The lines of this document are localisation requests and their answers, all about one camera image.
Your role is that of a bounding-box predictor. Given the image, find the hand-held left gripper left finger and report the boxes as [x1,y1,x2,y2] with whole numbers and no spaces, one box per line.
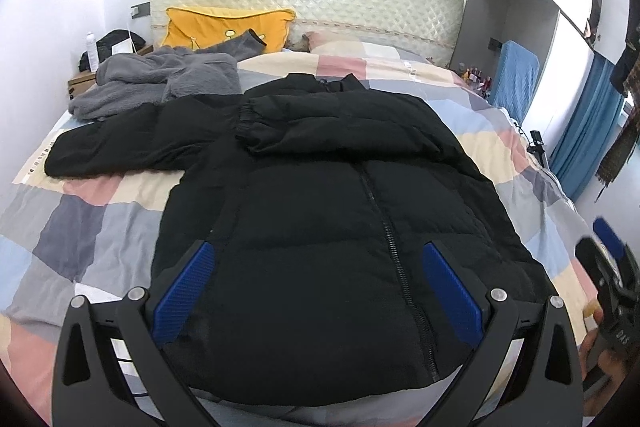
[51,241,226,427]

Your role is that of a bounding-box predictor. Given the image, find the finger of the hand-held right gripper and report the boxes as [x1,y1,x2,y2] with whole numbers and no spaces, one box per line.
[592,217,630,260]
[574,237,623,308]

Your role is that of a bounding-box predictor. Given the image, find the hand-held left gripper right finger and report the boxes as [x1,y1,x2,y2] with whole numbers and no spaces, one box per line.
[421,241,586,427]

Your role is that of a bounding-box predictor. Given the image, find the black puffer jacket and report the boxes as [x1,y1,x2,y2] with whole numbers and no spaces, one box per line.
[44,73,566,408]

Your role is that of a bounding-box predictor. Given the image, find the person's right hand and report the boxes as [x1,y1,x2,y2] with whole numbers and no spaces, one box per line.
[581,301,631,410]

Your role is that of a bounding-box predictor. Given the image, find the brown checked hanging garment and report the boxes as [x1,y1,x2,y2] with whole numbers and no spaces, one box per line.
[595,104,640,194]

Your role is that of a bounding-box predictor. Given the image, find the blue curtain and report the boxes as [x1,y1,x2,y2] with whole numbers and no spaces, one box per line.
[549,52,631,202]

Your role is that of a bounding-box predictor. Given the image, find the black tripod device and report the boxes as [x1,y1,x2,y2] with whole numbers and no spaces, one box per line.
[527,130,551,168]

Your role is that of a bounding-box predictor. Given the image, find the checkered pastel duvet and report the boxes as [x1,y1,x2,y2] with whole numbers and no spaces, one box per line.
[0,39,601,427]

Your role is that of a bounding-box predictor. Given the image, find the blue towel covered chair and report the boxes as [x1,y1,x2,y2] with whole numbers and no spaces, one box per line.
[489,40,541,122]

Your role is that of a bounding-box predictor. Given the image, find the group of cosmetic bottles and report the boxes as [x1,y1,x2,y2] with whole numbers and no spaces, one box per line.
[455,63,493,98]

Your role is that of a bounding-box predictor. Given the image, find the grey fleece robe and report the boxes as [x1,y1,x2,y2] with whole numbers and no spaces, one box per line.
[67,29,268,122]

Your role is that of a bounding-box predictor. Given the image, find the wooden nightstand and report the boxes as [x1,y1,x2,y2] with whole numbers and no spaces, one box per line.
[67,44,156,100]

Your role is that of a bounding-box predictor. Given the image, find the clear plastic bottle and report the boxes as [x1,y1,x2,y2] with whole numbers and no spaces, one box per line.
[85,32,99,72]

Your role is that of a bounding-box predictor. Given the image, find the black bag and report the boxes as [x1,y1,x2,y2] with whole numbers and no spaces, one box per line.
[78,29,147,72]

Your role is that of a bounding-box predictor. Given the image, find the yellow cushion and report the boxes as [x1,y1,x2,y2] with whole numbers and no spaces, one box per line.
[160,7,297,55]

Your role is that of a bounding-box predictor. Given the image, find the checkered pillow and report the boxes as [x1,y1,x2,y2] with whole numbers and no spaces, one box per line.
[302,31,426,58]

